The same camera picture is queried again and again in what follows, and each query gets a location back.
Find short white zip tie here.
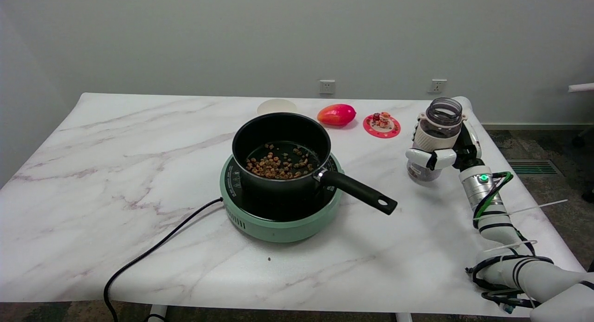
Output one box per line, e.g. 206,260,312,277
483,240,538,253

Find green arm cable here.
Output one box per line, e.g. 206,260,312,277
473,172,514,220

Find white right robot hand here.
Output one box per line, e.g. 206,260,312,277
405,113,483,172

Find green induction cooker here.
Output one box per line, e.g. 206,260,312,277
220,153,345,243

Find clear bottle with white sleeve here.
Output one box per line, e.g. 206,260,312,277
407,97,464,182

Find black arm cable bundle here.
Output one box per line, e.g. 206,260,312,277
466,255,555,313

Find long white zip tie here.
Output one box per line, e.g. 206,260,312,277
473,200,569,219

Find black saucepan with handle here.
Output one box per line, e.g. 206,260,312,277
232,113,398,215

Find pink round coaster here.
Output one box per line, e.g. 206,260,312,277
363,112,401,139

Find beige round lid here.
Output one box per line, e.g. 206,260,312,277
257,98,298,116

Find black power cable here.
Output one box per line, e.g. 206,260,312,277
103,197,224,322

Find red mango fruit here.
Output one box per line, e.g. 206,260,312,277
317,103,357,126

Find floor vent grille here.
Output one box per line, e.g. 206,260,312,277
507,159,563,176

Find brown food pieces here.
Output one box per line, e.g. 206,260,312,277
245,144,315,180

